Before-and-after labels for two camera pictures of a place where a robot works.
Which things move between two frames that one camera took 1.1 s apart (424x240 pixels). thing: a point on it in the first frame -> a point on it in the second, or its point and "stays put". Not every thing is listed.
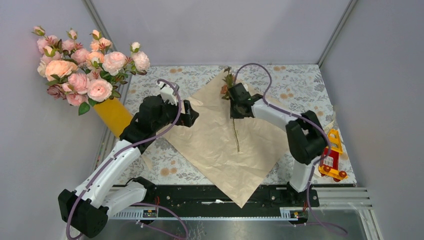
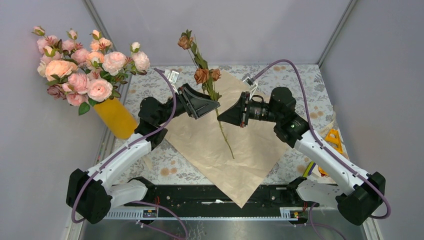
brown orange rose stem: x=229 y=81 -> x=203 y=74
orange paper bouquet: x=235 y=155 stays put
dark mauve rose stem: x=57 y=92 stays put
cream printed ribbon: x=148 y=161 stays put
